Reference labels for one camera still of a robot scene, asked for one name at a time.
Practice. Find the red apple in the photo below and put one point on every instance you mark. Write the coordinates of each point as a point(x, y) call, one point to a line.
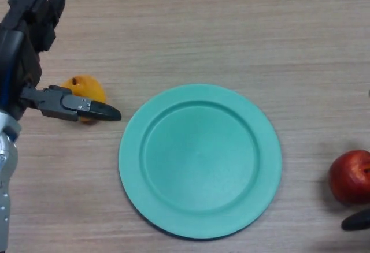
point(347, 178)

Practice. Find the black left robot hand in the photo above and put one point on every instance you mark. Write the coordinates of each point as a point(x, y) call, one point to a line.
point(55, 102)

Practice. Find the yellow pear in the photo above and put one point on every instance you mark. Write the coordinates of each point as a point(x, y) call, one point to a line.
point(89, 87)

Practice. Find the green round plate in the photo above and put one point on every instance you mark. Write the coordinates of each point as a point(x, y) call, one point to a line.
point(199, 162)

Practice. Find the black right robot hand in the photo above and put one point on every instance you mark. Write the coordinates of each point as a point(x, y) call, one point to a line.
point(358, 221)

